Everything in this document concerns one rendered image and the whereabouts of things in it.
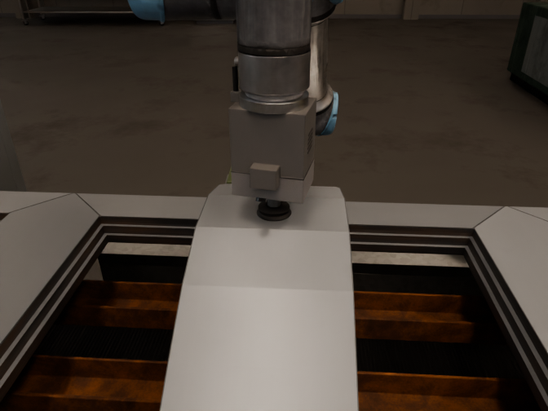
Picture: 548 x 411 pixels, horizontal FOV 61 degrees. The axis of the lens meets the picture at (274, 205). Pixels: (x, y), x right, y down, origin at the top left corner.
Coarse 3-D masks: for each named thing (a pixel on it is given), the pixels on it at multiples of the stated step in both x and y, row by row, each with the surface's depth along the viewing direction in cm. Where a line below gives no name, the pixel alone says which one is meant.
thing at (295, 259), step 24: (192, 240) 53; (216, 240) 53; (240, 240) 53; (264, 240) 53; (288, 240) 53; (312, 240) 53; (336, 240) 53; (192, 264) 51; (216, 264) 51; (240, 264) 51; (264, 264) 50; (288, 264) 50; (312, 264) 50; (336, 264) 50; (288, 288) 48; (312, 288) 48; (336, 288) 48
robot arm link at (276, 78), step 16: (240, 64) 47; (256, 64) 45; (272, 64) 45; (288, 64) 45; (304, 64) 46; (240, 80) 48; (256, 80) 46; (272, 80) 46; (288, 80) 46; (304, 80) 47; (256, 96) 48; (272, 96) 47; (288, 96) 47
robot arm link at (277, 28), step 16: (240, 0) 44; (256, 0) 42; (272, 0) 42; (288, 0) 42; (304, 0) 43; (240, 16) 44; (256, 16) 43; (272, 16) 43; (288, 16) 43; (304, 16) 44; (240, 32) 45; (256, 32) 44; (272, 32) 43; (288, 32) 44; (304, 32) 45; (240, 48) 46; (256, 48) 45; (272, 48) 44; (288, 48) 44; (304, 48) 46
